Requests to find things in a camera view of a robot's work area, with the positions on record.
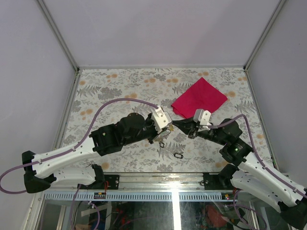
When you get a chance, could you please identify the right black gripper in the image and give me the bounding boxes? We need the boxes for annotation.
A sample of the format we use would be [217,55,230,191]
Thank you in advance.
[172,115,227,146]

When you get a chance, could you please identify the large metal keyring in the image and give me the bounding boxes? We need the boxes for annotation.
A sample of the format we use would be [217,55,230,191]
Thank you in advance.
[153,125,173,142]

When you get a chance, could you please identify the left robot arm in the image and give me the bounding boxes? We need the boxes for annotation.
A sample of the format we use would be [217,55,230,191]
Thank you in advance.
[22,111,171,194]

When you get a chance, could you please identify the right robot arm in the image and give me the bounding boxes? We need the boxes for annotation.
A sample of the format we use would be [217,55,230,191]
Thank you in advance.
[173,118,307,230]

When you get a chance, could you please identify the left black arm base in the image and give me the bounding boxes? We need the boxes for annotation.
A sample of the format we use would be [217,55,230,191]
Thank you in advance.
[92,174,120,190]

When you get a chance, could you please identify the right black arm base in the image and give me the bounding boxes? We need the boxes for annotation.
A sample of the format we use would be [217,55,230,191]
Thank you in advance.
[199,172,225,190]

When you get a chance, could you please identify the folded magenta cloth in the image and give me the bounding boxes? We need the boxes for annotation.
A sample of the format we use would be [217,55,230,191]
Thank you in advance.
[171,78,227,118]

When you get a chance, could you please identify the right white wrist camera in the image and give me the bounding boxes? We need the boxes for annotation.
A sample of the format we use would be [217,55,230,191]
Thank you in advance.
[193,109,213,130]

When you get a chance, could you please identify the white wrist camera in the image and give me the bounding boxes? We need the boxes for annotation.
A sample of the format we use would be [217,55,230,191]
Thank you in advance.
[193,109,213,130]
[151,107,172,134]

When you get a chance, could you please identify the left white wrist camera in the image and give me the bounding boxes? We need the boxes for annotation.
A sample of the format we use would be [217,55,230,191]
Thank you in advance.
[151,107,172,134]

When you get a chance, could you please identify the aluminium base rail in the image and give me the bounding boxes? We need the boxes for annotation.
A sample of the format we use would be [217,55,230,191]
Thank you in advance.
[38,172,235,202]

